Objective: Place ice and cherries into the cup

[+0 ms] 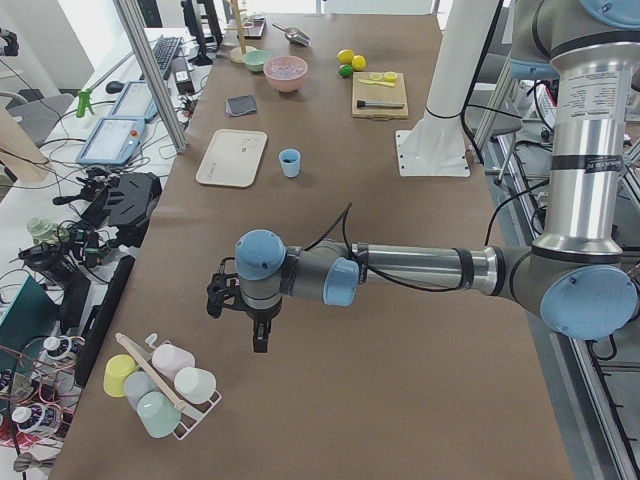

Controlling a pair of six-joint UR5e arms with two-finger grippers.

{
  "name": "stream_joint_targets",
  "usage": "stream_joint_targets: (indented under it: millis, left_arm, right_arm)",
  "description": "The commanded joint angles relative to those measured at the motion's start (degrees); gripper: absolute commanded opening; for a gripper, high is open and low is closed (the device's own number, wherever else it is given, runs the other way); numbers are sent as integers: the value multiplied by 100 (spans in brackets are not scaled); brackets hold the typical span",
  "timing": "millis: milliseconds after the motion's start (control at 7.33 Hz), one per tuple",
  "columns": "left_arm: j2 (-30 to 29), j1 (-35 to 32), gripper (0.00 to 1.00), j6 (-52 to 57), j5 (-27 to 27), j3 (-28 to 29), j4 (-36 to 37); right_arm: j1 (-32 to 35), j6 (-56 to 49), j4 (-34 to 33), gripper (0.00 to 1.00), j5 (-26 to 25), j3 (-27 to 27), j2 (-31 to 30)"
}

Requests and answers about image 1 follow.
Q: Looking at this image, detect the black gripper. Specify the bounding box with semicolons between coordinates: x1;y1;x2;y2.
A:
244;297;282;353

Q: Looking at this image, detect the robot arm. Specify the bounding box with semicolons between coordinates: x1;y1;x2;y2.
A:
233;1;639;353

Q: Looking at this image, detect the white plastic cup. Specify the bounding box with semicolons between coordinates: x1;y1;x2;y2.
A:
174;367;217;404

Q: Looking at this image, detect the pink plastic cup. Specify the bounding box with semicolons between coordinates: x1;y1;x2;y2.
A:
151;343;195;381

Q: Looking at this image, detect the mint green plastic cup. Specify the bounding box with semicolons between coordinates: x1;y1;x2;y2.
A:
136;391;181;438

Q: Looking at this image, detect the grey plastic cup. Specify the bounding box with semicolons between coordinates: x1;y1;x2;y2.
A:
124;370;158;410

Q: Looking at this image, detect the yellow plastic cup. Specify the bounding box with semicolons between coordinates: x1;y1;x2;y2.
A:
103;354;137;398

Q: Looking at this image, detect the light blue plastic cup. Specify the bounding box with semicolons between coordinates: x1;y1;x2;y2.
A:
278;148;301;178

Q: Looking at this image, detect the metal ice scoop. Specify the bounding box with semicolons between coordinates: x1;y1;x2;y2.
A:
272;23;311;47

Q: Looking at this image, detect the beige rabbit tray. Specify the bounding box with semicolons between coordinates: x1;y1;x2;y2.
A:
195;129;268;188

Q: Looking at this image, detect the grey folded cloth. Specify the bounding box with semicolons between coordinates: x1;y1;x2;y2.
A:
225;95;257;117

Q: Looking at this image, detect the teach pendant lower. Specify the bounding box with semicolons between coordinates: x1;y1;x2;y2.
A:
76;115;146;166

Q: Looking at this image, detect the teach pendant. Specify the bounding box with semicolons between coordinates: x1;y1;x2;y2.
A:
110;80;158;123
76;115;146;166

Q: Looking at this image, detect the metal muddler black tip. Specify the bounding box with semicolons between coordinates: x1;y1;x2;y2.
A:
356;100;405;109

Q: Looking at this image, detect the pink bowl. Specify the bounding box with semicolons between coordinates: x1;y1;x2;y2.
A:
263;55;309;93

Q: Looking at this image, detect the wooden cutting board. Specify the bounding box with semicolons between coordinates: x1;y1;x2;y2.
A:
352;72;409;119

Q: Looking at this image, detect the teach pendant upper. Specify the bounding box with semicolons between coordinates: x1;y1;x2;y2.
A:
110;80;158;123

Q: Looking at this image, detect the mint green bowl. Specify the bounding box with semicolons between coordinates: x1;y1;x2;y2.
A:
243;50;272;73

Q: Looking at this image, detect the yellow plastic knife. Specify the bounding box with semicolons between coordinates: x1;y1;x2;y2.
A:
357;78;396;88

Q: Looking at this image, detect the green lime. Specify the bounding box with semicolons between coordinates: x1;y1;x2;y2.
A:
338;64;353;78

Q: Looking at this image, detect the yellow lemon lower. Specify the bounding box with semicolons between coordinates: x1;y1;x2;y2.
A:
351;55;367;71

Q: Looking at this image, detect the yellow lemon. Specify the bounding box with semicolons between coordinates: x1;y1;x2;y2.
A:
351;55;367;71
336;49;355;65

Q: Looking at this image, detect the yellow lemon upper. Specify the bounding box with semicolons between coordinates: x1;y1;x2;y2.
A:
336;49;355;65

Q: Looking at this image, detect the black keyboard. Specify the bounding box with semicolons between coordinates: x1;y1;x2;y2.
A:
152;37;182;80

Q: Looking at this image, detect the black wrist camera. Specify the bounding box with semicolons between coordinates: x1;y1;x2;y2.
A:
206;257;246;318

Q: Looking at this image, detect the white wire cup rack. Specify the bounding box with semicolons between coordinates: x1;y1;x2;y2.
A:
115;333;223;440

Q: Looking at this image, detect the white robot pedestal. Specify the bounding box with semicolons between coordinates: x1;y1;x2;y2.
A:
396;0;502;177

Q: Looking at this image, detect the aluminium frame post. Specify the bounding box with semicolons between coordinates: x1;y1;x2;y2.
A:
113;0;187;154

